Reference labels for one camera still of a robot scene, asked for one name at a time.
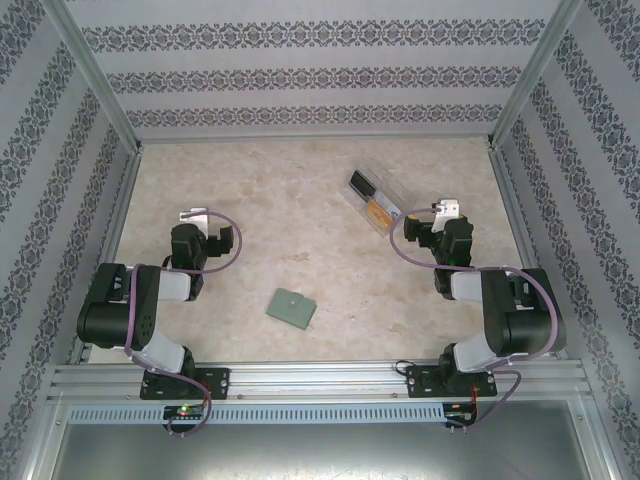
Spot small circuit board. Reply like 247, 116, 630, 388
444, 402, 476, 426
163, 405, 206, 420

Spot black card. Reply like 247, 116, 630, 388
349, 169, 380, 201

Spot slotted grey cable duct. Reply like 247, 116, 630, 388
67, 403, 446, 424

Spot purple cable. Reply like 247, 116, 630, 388
122, 209, 245, 439
391, 202, 561, 431

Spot green card holder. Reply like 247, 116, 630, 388
264, 287, 319, 332

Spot aluminium side rail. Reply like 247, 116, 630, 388
487, 142, 570, 359
68, 147, 145, 365

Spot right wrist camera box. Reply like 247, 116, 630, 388
430, 198, 464, 234

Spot aluminium cross rail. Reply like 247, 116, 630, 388
47, 362, 594, 404

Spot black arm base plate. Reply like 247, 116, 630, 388
405, 364, 499, 399
139, 367, 232, 401

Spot aluminium upright post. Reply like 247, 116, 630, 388
487, 0, 585, 149

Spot orange and white card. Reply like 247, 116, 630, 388
366, 198, 402, 227

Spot grey metal sheet panel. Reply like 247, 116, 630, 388
47, 422, 591, 480

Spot clear plastic tray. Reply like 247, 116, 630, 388
341, 167, 417, 237

